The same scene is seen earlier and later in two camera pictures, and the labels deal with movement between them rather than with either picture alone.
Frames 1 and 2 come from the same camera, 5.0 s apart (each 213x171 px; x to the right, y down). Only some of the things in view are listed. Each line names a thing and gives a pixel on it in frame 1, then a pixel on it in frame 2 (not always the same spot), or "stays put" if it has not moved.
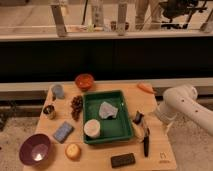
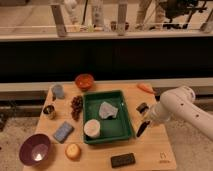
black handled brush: x=146 y=141 to x=142 y=128
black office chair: x=180 y=12 stays put
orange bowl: x=84 y=81 stays put
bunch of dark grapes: x=76 y=106 stays put
